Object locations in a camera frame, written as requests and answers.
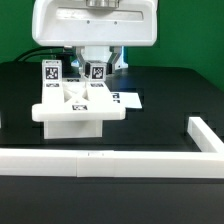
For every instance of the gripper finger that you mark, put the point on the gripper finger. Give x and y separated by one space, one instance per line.
79 51
115 53

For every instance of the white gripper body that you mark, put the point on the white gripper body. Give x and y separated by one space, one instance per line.
95 22

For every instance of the white U-shaped obstacle fence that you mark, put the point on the white U-shaped obstacle fence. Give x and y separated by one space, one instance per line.
207 162

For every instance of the white chair back frame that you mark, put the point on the white chair back frame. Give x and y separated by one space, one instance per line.
77 101

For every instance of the white chair seat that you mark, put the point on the white chair seat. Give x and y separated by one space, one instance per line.
72 129

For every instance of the white tagged cube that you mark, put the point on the white tagged cube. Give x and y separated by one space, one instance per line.
52 70
95 70

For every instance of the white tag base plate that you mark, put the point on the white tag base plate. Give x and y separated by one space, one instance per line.
127 99

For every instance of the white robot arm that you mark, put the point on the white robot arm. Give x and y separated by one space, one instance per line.
100 55

